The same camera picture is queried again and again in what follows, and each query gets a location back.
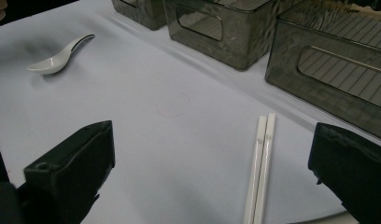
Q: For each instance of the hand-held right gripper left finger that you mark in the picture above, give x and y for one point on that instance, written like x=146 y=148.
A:
x=70 y=171

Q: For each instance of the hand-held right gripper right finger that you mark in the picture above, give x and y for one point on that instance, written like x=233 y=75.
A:
x=350 y=168

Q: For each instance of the white chopstick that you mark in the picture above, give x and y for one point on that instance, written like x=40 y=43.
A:
x=266 y=161
x=257 y=161

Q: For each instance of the white plastic spoon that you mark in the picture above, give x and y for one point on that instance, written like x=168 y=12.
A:
x=50 y=64

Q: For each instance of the translucent grey storage bin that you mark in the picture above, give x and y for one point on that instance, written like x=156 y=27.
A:
x=285 y=62
x=142 y=15
x=241 y=46

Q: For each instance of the white table mat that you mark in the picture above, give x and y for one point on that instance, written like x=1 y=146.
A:
x=179 y=140

